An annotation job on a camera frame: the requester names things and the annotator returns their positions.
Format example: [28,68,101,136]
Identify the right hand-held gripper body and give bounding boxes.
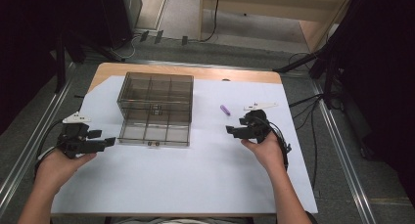
[239,101,279,145]

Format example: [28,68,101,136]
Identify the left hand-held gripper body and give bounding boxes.
[57,111,99,160]

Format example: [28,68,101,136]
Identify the clear smoky plastic drawer box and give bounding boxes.
[115,71,195,148]

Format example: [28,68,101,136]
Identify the person's right hand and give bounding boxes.
[240,131,289,175]

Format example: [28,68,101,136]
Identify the person's left hand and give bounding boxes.
[33,148,98,194]

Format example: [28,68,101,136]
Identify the white paper table sheet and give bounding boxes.
[50,74,319,216]

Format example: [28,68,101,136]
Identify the wooden table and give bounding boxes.
[50,62,319,218]

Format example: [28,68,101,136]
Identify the black stand with legs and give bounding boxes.
[48,27,125,95]
[273,37,346,111]

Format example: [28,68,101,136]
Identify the light wooden furniture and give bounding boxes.
[198,0,355,54]

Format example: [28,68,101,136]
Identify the dark cabinet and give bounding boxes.
[97,0,144,50]

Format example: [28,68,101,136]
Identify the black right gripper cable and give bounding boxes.
[255,115,293,172]

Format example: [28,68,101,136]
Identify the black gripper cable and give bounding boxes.
[33,118,65,179]
[255,115,293,172]

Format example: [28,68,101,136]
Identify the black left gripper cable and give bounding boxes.
[33,118,65,179]

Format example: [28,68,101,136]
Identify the metal floor rail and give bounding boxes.
[309,76,380,224]
[0,62,76,215]

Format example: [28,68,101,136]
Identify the black floor cable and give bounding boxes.
[288,52,331,193]

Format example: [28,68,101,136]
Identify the black hanging cable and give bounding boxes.
[199,0,222,43]

